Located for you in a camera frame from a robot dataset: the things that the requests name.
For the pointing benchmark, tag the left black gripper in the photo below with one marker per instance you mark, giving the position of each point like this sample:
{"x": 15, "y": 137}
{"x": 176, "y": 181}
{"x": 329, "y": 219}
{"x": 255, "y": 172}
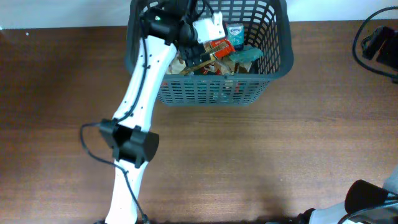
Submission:
{"x": 189, "y": 51}

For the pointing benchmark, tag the beige snack bag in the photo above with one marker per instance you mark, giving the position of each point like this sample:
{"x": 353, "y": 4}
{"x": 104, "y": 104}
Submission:
{"x": 176, "y": 66}
{"x": 227, "y": 66}

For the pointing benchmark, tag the orange spaghetti pasta packet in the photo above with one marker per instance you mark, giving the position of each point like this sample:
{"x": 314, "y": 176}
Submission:
{"x": 217, "y": 50}

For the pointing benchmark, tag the Kleenex tissue multipack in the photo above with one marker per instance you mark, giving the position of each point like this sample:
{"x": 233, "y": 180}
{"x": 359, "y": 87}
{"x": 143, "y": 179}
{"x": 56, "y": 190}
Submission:
{"x": 236, "y": 35}

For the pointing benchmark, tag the small mint green packet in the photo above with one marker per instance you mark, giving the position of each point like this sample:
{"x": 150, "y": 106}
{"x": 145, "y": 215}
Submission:
{"x": 246, "y": 55}

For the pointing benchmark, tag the green Nescafe coffee bag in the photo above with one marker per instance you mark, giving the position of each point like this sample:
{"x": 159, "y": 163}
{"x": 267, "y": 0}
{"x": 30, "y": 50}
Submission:
{"x": 205, "y": 71}

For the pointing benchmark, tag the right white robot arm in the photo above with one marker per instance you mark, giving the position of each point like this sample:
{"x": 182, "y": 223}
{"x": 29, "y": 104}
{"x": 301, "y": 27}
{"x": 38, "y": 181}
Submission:
{"x": 365, "y": 202}

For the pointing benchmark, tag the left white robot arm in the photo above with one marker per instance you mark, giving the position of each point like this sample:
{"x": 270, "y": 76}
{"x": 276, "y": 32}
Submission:
{"x": 152, "y": 39}

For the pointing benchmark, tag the dark grey plastic basket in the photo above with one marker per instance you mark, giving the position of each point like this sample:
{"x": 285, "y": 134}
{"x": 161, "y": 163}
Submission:
{"x": 266, "y": 26}

